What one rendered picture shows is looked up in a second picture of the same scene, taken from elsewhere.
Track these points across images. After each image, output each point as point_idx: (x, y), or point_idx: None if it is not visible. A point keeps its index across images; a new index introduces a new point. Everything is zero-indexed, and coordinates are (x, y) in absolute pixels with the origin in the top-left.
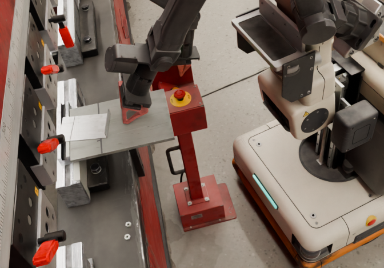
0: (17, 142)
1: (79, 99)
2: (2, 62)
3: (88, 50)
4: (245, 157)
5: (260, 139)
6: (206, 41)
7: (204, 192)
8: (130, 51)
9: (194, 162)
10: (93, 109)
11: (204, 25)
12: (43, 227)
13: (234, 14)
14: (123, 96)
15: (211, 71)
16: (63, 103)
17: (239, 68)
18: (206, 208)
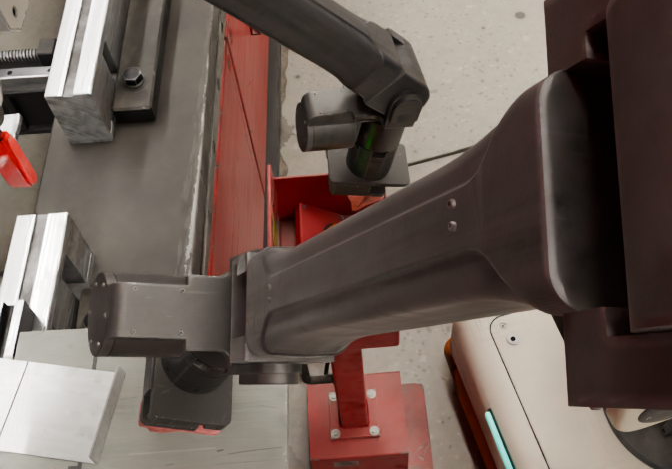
0: None
1: (72, 268)
2: None
3: (131, 108)
4: (476, 364)
5: (519, 326)
6: (437, 34)
7: (372, 414)
8: (167, 312)
9: (356, 375)
10: (82, 347)
11: None
12: None
13: None
14: (147, 387)
15: (436, 107)
16: (16, 292)
17: (498, 113)
18: (370, 453)
